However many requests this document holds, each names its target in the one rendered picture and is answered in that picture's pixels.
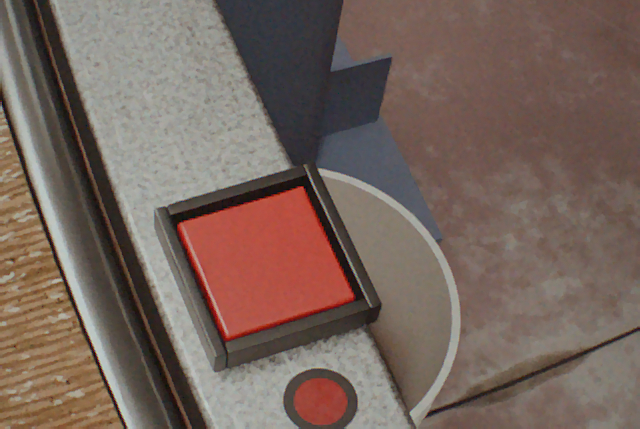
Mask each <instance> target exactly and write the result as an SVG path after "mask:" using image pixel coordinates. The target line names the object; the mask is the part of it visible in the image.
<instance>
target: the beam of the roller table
mask: <svg viewBox="0 0 640 429"><path fill-rule="evenodd" d="M36 1H37V4H38V6H39V12H40V14H41V17H42V21H43V24H44V27H45V29H46V31H45V32H46V34H47V37H48V40H49V42H50V43H49V45H50V47H51V49H52V52H53V55H54V60H55V63H56V65H57V68H58V70H59V76H60V78H61V81H62V84H63V86H64V89H65V91H64V92H65V94H66V97H67V100H68V102H69V105H70V107H71V110H72V115H73V119H74V122H75V124H76V127H77V130H78V132H79V135H80V138H81V140H82V145H83V148H84V151H85V154H86V157H87V160H88V162H89V165H90V168H91V170H92V173H93V176H94V179H95V182H96V184H97V187H98V190H99V192H100V195H101V198H102V201H103V204H104V207H105V209H106V212H107V215H108V217H109V221H110V223H111V226H112V229H113V231H114V234H115V237H116V240H117V243H118V246H119V248H120V251H121V254H122V256H123V260H124V262H125V265H126V268H127V270H128V273H129V275H130V276H131V278H132V282H133V285H134V287H135V290H136V293H137V295H138V298H139V301H140V304H141V307H142V309H143V312H145V315H146V317H147V320H148V323H149V325H150V329H151V332H152V334H153V337H154V340H155V341H156V342H157V345H158V347H159V350H160V353H161V355H162V358H163V361H164V363H165V366H166V367H167V370H168V372H169V375H170V378H171V380H172V383H173V385H174V388H175V391H177V393H178V396H179V399H180V401H181V404H182V407H183V409H184V412H185V414H186V415H187V417H188V419H189V421H190V424H191V427H192V429H299V428H298V427H296V426H295V425H294V424H293V423H292V422H291V420H290V419H289V417H288V416H287V414H285V411H284V408H283V392H284V390H285V387H286V385H287V383H288V382H289V380H290V379H291V378H292V377H294V376H295V375H297V374H298V373H300V372H302V371H304V370H306V369H310V368H327V369H331V370H335V371H337V372H339V373H340V374H342V375H343V376H344V377H346V378H347V379H349V380H350V382H351V383H352V384H353V386H354V388H355V389H356V392H357V395H358V410H357V413H356V416H355V417H354V418H353V420H352V421H351V423H350V424H349V425H348V426H347V427H346V428H344V429H417V428H416V426H415V425H414V423H413V421H412V420H413V418H412V416H411V414H410V412H409V410H408V408H407V406H406V403H405V401H404V399H403V397H402V396H401V394H400V392H399V389H398V387H397V385H396V383H395V381H394V379H393V377H392V374H391V372H390V370H389V368H388V366H387V364H386V362H385V359H384V357H383V355H382V353H381V351H380V348H379V349H378V347H379V346H377V344H376V341H375V339H374V337H373V335H372V333H371V331H370V329H369V326H368V325H366V324H364V326H362V327H359V328H355V329H352V330H349V331H346V332H342V333H339V334H336V335H333V336H330V338H326V339H323V340H320V341H317V342H314V343H310V344H307V345H304V346H301V347H298V348H294V349H291V350H288V351H285V352H282V353H279V354H275V355H272V356H269V357H266V358H263V359H260V360H256V361H253V362H250V363H247V364H244V365H241V366H239V365H238V366H234V367H231V368H225V369H224V370H222V371H219V372H214V371H213V370H212V367H211V365H209V362H208V360H207V357H206V355H205V352H204V349H203V346H202V344H201V341H200V340H199V339H198V336H197V334H196V331H195V328H194V326H193V322H192V320H191V317H190V315H189V313H188V312H187V310H186V307H185V305H184V302H183V299H182V296H181V294H180V291H179V289H178V286H177V284H175V280H174V278H173V275H172V273H171V270H170V268H169V265H168V261H167V259H166V256H165V254H164V251H163V249H162V246H161V245H160V243H159V240H158V238H157V235H156V233H155V229H154V209H155V208H157V207H161V206H167V205H168V204H172V203H175V202H179V201H182V200H186V199H189V198H192V197H197V195H200V194H204V193H207V192H211V191H214V190H218V189H222V188H225V187H229V186H233V185H237V184H240V183H243V181H248V180H251V179H255V178H258V177H263V176H266V175H269V174H273V173H277V172H281V171H284V169H289V168H292V167H294V166H293V163H292V161H291V159H290V156H289V154H288V152H286V150H285V147H284V145H283V142H282V140H281V138H280V136H279V134H278V131H277V128H276V126H275V124H274V122H272V120H271V118H270V115H269V112H268V110H267V108H266V106H265V104H264V102H263V99H262V96H261V94H260V92H259V90H258V88H257V86H256V83H255V81H253V79H252V76H251V74H250V72H249V70H248V67H247V65H246V63H245V61H244V59H243V57H242V55H241V51H240V49H239V47H238V45H237V43H236V41H235V39H234V37H233V34H232V32H231V30H230V28H229V26H228V24H227V22H226V19H225V17H224V15H223V13H222V11H221V9H220V7H219V4H218V2H217V0H36Z"/></svg>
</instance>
